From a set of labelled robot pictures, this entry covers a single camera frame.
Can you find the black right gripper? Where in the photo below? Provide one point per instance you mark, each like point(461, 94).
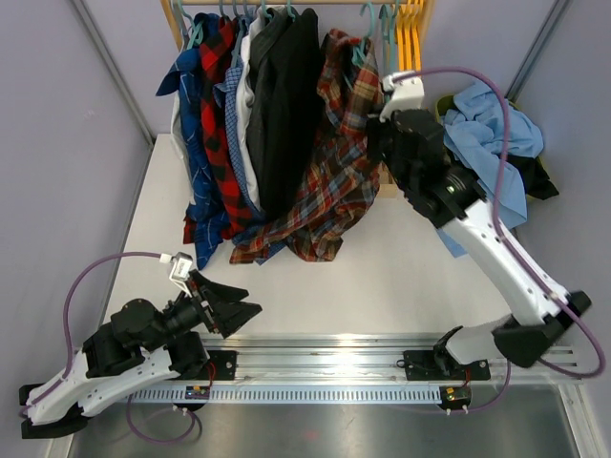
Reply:
point(375, 129)

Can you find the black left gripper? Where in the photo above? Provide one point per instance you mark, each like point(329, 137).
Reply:
point(226, 318)

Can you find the brown red plaid shirt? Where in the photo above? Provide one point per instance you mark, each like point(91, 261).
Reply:
point(340, 182)

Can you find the teal plastic hanger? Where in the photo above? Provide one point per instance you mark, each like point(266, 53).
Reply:
point(355, 58)

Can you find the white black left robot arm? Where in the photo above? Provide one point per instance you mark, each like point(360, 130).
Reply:
point(139, 346)

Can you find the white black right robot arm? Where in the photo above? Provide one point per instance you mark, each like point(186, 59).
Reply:
point(541, 310)

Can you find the light blue shirt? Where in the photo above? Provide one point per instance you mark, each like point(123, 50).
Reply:
point(473, 133)

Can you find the dark blue striped shirt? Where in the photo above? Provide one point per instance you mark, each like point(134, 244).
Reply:
point(205, 216)

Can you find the blue checked shirt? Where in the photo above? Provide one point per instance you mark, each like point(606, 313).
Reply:
point(238, 157)

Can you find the yellow plastic hanger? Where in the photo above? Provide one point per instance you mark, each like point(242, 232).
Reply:
point(410, 14)
point(415, 34)
point(402, 32)

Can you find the teal empty hanger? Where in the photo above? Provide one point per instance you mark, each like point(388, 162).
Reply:
point(387, 18)

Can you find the white shirt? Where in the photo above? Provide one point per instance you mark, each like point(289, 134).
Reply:
point(248, 124)

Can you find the red black plaid shirt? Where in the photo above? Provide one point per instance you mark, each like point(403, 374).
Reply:
point(217, 42)

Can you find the green laundry bin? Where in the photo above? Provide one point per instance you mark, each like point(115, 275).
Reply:
point(442, 105)

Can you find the black garment in bin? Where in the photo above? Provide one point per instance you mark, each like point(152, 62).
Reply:
point(536, 181)

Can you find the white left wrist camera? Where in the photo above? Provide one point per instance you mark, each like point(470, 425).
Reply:
point(180, 265)

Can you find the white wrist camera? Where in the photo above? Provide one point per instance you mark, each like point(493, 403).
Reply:
point(180, 265)
point(406, 92)

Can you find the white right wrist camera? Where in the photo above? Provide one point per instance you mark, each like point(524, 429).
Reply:
point(406, 92)

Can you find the slotted grey cable duct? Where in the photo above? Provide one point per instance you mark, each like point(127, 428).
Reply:
point(291, 395)

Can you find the aluminium mounting rail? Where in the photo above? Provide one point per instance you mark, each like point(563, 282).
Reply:
point(320, 359)

